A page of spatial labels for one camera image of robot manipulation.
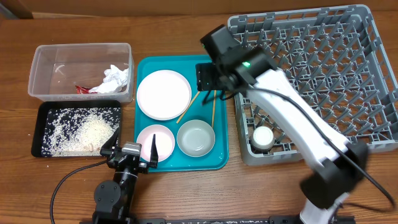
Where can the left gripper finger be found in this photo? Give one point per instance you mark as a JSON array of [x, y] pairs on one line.
[[108, 147], [154, 158]]

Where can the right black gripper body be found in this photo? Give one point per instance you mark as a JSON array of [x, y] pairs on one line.
[[205, 76]]

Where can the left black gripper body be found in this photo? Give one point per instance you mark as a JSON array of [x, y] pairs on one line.
[[142, 165]]

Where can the wooden chopstick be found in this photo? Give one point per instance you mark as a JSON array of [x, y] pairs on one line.
[[213, 108], [189, 105]]

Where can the pink bowl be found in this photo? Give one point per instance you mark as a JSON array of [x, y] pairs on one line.
[[164, 141]]

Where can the rice grains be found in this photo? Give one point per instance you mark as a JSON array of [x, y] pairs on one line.
[[71, 132]]

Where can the grey bowl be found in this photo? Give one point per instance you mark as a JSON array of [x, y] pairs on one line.
[[196, 138]]

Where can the large white plate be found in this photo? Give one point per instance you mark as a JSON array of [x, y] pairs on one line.
[[164, 95]]

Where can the red sauce packet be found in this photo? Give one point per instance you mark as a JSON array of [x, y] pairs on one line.
[[82, 90]]

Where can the white napkin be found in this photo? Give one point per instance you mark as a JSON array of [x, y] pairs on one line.
[[113, 82]]

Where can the white cup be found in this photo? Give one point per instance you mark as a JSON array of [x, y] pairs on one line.
[[262, 138]]

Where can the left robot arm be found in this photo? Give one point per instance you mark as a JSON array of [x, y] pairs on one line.
[[113, 197]]

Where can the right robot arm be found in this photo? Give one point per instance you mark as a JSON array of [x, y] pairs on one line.
[[338, 165]]

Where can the grey dishwasher rack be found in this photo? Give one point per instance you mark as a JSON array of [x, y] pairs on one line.
[[335, 59]]

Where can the teal plastic tray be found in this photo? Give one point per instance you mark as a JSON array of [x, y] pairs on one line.
[[178, 161]]

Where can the black tray bin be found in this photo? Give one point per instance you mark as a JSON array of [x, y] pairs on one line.
[[45, 107]]

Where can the clear plastic bin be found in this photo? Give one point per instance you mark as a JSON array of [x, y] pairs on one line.
[[58, 69]]

